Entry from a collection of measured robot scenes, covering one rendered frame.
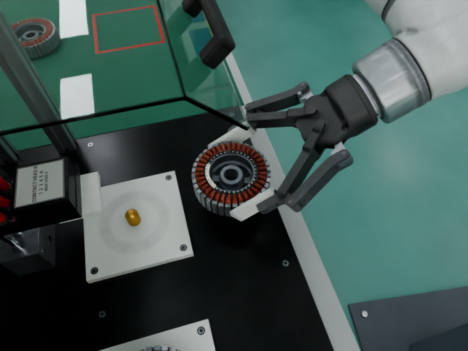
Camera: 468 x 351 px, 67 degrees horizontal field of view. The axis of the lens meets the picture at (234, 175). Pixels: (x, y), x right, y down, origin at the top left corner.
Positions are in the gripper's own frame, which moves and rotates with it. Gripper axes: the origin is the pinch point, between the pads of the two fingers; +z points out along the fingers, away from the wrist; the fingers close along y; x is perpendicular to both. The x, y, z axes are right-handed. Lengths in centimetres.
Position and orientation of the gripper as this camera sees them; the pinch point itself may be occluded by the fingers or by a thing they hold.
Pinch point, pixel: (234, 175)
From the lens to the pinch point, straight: 50.9
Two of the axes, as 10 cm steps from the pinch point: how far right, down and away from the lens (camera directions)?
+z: -8.2, 4.9, 2.9
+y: -2.8, -7.9, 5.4
